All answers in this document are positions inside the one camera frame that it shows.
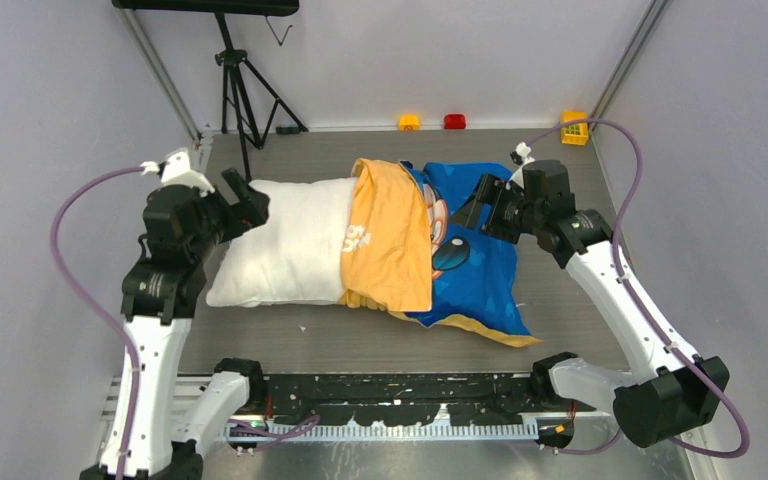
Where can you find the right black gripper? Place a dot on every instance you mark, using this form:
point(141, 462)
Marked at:
point(488, 190)

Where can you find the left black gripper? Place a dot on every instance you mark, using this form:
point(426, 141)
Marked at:
point(251, 210)

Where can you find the white pillow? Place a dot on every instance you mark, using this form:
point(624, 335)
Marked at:
point(294, 258)

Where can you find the orange pillowcase with white print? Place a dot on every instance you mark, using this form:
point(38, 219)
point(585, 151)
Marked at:
point(402, 253)

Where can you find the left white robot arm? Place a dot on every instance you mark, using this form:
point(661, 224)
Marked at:
point(158, 307)

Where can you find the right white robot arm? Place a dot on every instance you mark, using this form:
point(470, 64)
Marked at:
point(669, 388)

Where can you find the red toy block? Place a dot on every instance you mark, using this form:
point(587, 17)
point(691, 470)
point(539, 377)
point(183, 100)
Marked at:
point(454, 121)

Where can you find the black tripod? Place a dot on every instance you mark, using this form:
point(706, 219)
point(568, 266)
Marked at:
point(235, 99)

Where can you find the yellow green toy block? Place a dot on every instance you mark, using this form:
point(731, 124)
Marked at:
point(574, 134)

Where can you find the small yellow toy block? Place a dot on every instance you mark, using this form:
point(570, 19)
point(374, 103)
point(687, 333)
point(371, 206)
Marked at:
point(409, 123)

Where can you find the black panel on tripod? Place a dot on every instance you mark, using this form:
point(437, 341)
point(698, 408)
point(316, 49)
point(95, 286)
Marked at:
point(277, 8)

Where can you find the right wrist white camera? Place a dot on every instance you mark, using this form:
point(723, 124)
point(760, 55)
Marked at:
point(522, 158)

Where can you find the wrist white camera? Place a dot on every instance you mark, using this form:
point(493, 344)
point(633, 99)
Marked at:
point(522, 158)
point(177, 169)

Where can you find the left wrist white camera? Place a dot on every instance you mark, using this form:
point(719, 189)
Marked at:
point(177, 169)

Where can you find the white slotted cable duct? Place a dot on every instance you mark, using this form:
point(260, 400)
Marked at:
point(435, 431)

